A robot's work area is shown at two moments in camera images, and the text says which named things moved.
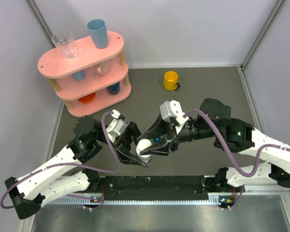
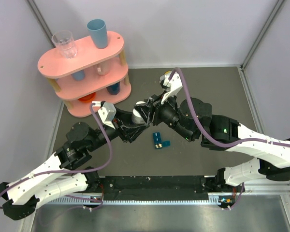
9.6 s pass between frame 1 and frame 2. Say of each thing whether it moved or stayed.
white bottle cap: moved
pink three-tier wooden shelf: stayed
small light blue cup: stayed
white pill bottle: moved
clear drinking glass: stayed
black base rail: stayed
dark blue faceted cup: stayed
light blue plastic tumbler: stayed
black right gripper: moved
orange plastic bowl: stayed
